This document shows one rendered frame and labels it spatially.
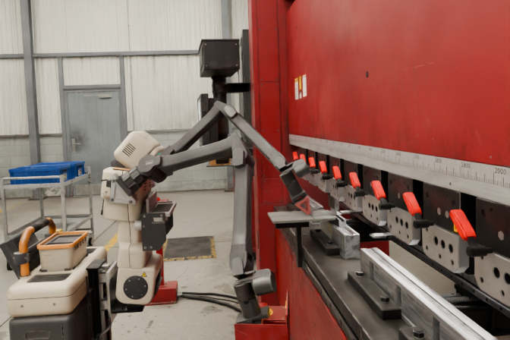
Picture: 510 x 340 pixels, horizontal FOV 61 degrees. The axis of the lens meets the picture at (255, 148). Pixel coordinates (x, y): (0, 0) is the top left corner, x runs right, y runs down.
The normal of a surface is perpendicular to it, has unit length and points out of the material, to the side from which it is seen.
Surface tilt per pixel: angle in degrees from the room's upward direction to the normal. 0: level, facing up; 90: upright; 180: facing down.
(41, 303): 90
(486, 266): 90
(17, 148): 90
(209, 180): 90
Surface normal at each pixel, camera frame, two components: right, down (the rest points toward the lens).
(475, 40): -1.00, 0.04
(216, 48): 0.18, 0.06
